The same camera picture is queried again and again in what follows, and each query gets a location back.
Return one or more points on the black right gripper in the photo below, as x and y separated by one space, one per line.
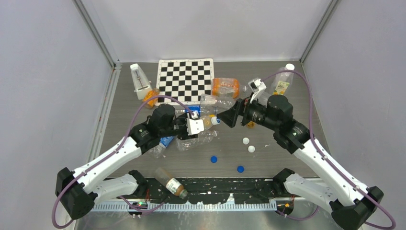
242 108

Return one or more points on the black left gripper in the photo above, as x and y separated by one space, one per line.
185 135

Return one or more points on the white blue Pocari Sweat cap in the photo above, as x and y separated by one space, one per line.
215 120

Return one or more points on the brown coffee bottle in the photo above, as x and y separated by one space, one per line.
170 183

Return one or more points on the tall clear juice bottle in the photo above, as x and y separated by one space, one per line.
281 83

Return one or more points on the large white bottle cap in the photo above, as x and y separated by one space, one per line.
289 66

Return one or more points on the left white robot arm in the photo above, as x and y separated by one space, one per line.
79 190

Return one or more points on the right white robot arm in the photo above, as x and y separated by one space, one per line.
349 201

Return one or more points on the blue Pepsi label bottle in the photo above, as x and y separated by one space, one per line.
193 108

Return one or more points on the gold brown bottle cap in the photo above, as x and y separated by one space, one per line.
250 124

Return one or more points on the clear bottle behind Pepsi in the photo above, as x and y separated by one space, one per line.
213 105

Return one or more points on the yellow label bottle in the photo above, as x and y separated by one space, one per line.
207 121

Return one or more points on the clear crumpled plastic bottle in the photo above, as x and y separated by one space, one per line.
203 138

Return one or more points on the small white bottle cap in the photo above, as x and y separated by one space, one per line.
245 140

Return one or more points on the orange label wide bottle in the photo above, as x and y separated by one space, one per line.
229 87

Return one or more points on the blue label clear bottle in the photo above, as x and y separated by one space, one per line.
158 150

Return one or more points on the small orange bottle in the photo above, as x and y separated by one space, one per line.
150 101

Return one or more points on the blue bottle cap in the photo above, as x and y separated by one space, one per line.
213 159
240 169

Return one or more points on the black white checkerboard mat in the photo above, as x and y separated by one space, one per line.
185 80

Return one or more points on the white metronome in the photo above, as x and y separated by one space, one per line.
141 83

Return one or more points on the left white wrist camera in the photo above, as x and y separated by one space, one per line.
195 124

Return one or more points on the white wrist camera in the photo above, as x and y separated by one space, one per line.
257 87
195 124

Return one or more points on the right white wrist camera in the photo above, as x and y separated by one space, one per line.
257 87

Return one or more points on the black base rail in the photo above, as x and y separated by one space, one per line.
210 191

